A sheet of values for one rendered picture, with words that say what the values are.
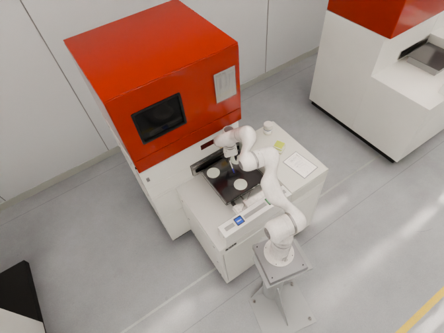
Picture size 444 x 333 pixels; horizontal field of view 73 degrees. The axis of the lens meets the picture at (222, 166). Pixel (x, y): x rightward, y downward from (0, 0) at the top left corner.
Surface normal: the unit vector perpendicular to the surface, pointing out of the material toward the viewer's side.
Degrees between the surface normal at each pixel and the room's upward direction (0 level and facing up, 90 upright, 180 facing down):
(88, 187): 0
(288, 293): 0
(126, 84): 0
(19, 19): 90
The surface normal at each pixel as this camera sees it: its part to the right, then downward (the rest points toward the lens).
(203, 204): -0.08, -0.60
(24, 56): 0.55, 0.64
